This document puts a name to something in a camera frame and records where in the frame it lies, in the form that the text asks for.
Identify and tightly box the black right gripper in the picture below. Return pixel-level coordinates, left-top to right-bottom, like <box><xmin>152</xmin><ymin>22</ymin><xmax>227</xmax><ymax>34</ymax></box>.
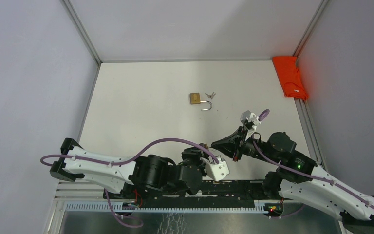
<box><xmin>210</xmin><ymin>125</ymin><xmax>279</xmax><ymax>164</ymax></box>

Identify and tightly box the large brass padlock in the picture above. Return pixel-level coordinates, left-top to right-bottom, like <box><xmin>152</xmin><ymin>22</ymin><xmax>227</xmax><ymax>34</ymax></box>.
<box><xmin>188</xmin><ymin>93</ymin><xmax>213</xmax><ymax>111</ymax></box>

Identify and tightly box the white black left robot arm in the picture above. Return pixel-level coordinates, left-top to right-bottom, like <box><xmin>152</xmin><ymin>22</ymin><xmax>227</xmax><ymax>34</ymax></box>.
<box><xmin>40</xmin><ymin>138</ymin><xmax>214</xmax><ymax>199</ymax></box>

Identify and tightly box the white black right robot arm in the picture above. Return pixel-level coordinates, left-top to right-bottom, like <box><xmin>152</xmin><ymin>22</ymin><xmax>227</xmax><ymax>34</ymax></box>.
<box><xmin>211</xmin><ymin>127</ymin><xmax>374</xmax><ymax>234</ymax></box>

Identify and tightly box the orange folded cloth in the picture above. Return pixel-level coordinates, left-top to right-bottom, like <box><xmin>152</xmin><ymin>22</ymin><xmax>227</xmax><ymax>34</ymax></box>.
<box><xmin>272</xmin><ymin>56</ymin><xmax>309</xmax><ymax>101</ymax></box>

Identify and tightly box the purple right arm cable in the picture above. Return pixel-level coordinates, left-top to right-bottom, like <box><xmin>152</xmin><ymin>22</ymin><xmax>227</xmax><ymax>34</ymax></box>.
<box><xmin>251</xmin><ymin>109</ymin><xmax>374</xmax><ymax>223</ymax></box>

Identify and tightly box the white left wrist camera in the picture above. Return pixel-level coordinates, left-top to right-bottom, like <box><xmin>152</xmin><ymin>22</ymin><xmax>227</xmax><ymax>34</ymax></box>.
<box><xmin>200</xmin><ymin>156</ymin><xmax>230</xmax><ymax>181</ymax></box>

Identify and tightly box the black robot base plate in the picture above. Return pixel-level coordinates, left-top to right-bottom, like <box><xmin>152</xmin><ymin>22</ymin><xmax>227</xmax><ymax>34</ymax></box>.
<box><xmin>103</xmin><ymin>180</ymin><xmax>282</xmax><ymax>209</ymax></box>

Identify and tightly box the white slotted cable duct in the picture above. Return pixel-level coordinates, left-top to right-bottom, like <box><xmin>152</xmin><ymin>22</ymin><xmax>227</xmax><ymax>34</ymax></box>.
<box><xmin>65</xmin><ymin>201</ymin><xmax>273</xmax><ymax>214</ymax></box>

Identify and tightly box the aluminium corner frame rail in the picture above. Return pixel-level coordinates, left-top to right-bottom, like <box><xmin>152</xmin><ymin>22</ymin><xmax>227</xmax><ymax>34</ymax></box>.
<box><xmin>293</xmin><ymin>0</ymin><xmax>332</xmax><ymax>57</ymax></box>

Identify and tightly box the left aluminium frame rail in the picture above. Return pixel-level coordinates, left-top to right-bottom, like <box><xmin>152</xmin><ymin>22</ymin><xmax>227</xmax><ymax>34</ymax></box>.
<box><xmin>60</xmin><ymin>0</ymin><xmax>102</xmax><ymax>66</ymax></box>

